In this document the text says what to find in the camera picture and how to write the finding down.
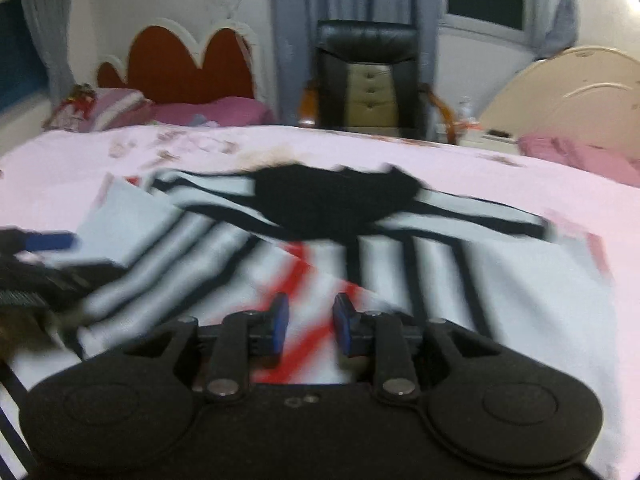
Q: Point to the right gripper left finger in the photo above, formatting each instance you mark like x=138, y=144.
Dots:
x=240, y=338

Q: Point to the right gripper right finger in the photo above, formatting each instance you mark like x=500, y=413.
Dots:
x=379, y=337

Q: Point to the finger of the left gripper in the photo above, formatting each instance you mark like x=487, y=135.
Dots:
x=48, y=241

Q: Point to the striped knit sweater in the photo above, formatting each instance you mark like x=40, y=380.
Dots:
x=206, y=245

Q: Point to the pink floral bedsheet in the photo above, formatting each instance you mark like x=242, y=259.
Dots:
x=51, y=181

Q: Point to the striped pink pillow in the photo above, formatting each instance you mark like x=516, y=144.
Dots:
x=87, y=110

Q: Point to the left side window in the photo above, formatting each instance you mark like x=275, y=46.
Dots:
x=21, y=70

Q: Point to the red heart headboard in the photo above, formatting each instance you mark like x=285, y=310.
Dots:
x=169, y=65

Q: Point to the magenta blanket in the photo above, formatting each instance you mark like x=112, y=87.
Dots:
x=232, y=111

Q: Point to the white bedside table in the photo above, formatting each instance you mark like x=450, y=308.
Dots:
x=489, y=140

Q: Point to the small white bottle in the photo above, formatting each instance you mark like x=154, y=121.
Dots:
x=465, y=112

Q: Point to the black leather office chair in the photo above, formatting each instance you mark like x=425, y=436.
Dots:
x=367, y=80

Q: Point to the pink crumpled blanket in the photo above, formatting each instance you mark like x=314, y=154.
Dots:
x=600, y=161

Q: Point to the cream arched headboard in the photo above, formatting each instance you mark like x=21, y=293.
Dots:
x=587, y=94

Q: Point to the grey-blue curtain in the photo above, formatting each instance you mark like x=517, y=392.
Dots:
x=294, y=25

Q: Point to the tied grey curtain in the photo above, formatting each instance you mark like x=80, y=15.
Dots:
x=563, y=33

